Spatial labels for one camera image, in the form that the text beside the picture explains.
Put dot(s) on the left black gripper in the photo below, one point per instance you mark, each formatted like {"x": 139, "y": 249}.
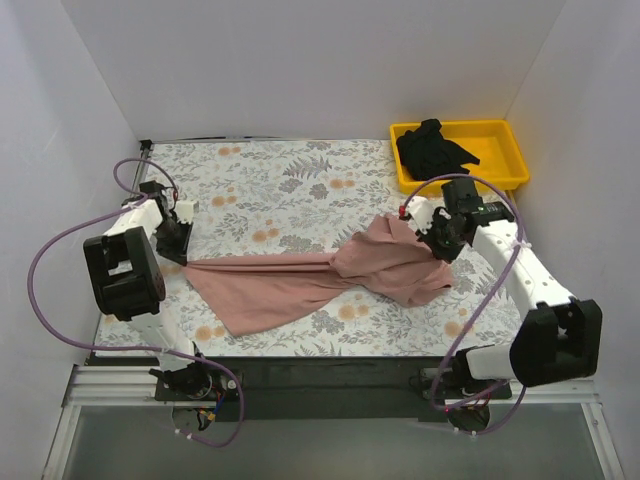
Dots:
{"x": 172, "y": 240}

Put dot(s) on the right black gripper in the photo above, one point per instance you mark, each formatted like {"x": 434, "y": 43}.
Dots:
{"x": 439, "y": 240}

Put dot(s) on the pink t shirt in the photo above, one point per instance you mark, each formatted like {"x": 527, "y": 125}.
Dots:
{"x": 253, "y": 294}

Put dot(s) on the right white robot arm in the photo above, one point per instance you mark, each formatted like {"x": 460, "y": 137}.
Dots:
{"x": 559, "y": 334}

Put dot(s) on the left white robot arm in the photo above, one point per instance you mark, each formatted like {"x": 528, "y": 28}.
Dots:
{"x": 128, "y": 283}

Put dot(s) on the floral table mat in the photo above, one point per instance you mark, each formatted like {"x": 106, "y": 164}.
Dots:
{"x": 271, "y": 197}

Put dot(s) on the black t shirt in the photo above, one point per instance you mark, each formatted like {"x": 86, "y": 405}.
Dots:
{"x": 426, "y": 154}

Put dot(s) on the yellow plastic bin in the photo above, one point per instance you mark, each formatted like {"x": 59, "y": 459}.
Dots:
{"x": 487, "y": 149}

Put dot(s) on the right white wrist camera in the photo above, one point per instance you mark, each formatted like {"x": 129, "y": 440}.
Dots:
{"x": 418, "y": 213}

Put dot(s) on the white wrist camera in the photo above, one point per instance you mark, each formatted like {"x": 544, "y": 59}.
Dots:
{"x": 418, "y": 213}
{"x": 185, "y": 211}

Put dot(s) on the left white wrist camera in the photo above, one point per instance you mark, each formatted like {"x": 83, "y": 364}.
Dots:
{"x": 185, "y": 211}

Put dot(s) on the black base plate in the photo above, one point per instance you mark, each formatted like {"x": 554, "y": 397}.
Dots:
{"x": 296, "y": 388}

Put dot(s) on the aluminium frame rail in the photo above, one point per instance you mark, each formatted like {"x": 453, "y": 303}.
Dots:
{"x": 326, "y": 419}

